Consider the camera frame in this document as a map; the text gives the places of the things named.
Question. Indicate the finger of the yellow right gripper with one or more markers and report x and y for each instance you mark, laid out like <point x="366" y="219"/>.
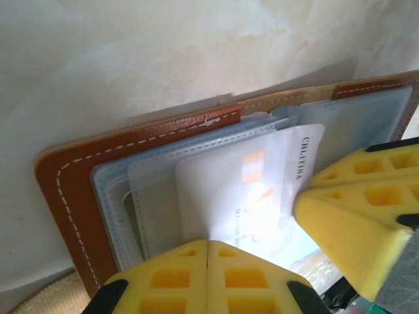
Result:
<point x="379" y="173"/>
<point x="347" y="235"/>

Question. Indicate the brown leather card holder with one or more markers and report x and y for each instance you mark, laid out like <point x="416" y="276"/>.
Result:
<point x="65" y="196"/>

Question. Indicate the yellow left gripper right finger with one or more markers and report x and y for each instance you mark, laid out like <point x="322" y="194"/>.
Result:
<point x="248" y="284"/>

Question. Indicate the white Chlitina VIP card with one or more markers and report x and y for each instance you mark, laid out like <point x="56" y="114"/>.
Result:
<point x="212" y="196"/>

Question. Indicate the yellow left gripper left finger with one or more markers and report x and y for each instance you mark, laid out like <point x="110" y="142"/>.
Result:
<point x="170" y="284"/>

